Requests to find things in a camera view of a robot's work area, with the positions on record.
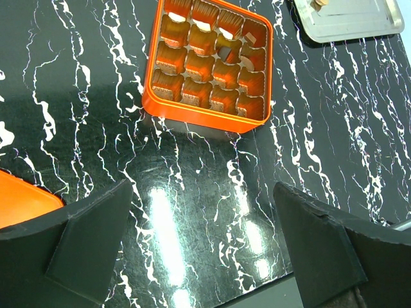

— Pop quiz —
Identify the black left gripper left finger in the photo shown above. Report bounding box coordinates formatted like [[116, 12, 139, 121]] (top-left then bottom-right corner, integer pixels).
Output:
[[1, 180, 133, 307]]

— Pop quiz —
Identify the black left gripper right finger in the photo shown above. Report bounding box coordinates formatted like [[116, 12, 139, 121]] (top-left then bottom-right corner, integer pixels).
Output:
[[273, 182, 410, 307]]

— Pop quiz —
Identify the orange chocolate box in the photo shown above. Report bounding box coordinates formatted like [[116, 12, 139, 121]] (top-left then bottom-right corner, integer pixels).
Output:
[[142, 1, 274, 133]]

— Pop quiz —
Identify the white round chocolate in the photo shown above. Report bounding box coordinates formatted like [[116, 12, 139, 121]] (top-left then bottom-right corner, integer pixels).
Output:
[[313, 0, 329, 10]]

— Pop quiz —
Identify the orange box lid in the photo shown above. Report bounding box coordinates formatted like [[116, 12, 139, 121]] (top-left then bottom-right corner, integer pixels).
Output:
[[1, 171, 64, 228]]

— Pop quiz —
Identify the silver metal tray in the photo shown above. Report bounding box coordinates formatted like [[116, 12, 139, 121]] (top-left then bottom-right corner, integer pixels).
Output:
[[293, 0, 405, 44]]

